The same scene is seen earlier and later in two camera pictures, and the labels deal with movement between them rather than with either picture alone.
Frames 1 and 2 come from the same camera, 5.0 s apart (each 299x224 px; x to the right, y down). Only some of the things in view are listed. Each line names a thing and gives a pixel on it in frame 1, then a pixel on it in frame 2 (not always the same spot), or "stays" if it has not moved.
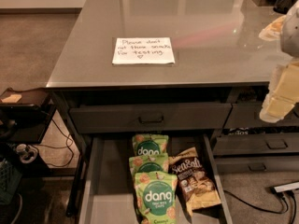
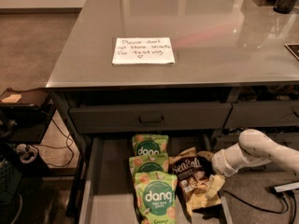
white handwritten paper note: (143, 50) stays
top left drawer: (149, 118) stays
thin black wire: (68, 143) stays
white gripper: (291, 32) to (221, 164)
